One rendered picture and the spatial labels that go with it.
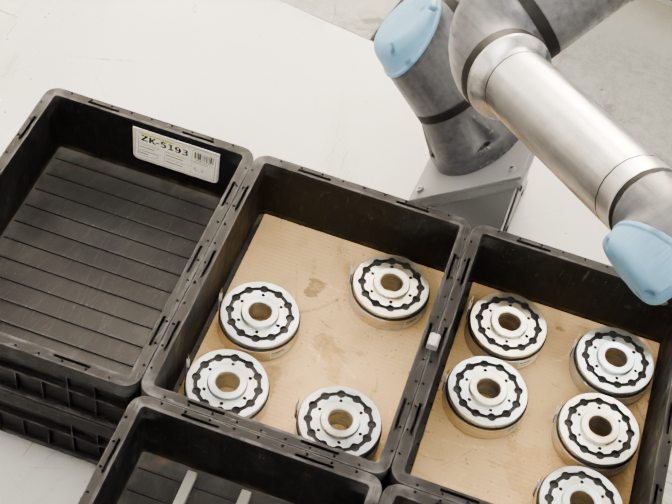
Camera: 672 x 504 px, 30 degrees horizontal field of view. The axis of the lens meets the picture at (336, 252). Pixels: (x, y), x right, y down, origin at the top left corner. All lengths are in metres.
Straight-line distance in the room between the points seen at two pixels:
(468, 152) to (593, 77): 1.54
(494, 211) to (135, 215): 0.51
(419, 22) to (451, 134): 0.17
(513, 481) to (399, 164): 0.64
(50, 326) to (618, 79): 2.03
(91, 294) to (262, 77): 0.61
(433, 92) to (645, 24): 1.81
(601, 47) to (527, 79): 2.16
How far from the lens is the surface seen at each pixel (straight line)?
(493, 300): 1.66
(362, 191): 1.64
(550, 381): 1.64
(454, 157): 1.80
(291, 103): 2.06
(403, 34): 1.73
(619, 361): 1.67
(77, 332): 1.61
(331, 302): 1.65
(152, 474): 1.51
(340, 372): 1.59
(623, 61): 3.38
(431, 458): 1.55
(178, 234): 1.70
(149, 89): 2.07
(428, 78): 1.75
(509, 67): 1.26
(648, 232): 1.05
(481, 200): 1.80
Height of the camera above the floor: 2.16
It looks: 51 degrees down
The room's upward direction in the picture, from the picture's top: 10 degrees clockwise
